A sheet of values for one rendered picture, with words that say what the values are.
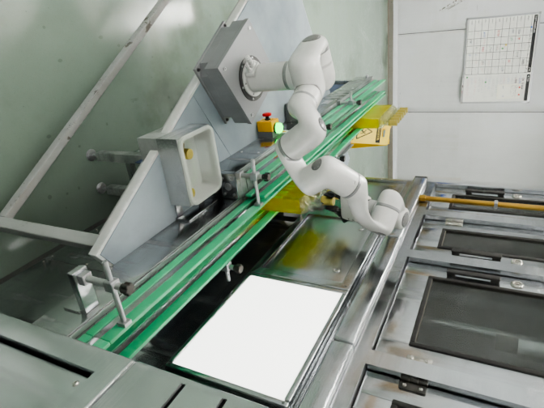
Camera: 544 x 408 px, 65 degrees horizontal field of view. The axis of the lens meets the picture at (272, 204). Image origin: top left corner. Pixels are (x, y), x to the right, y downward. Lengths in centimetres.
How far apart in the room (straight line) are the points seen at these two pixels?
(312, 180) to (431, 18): 613
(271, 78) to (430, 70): 590
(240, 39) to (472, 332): 114
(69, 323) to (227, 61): 91
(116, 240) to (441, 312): 93
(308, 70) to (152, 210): 62
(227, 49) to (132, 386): 113
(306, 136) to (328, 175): 12
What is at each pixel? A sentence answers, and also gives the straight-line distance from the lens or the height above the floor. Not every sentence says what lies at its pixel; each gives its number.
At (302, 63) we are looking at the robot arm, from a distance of 128.
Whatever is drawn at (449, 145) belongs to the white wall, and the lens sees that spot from 752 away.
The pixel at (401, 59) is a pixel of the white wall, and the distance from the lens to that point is 733.
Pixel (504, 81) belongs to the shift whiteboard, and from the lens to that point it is 723.
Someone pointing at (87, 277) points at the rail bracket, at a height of 88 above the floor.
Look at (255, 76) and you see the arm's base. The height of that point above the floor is 91.
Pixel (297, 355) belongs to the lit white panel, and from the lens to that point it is 111.
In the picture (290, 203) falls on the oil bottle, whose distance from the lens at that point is 152.
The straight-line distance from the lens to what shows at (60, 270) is 181.
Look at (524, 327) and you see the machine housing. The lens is 132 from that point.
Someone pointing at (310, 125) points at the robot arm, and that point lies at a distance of 116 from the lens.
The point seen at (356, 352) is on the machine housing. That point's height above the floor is 140.
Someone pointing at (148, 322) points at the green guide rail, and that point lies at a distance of 117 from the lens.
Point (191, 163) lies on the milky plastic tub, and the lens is 145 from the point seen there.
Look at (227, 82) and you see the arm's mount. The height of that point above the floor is 85.
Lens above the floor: 166
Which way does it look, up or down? 27 degrees down
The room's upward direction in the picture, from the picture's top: 96 degrees clockwise
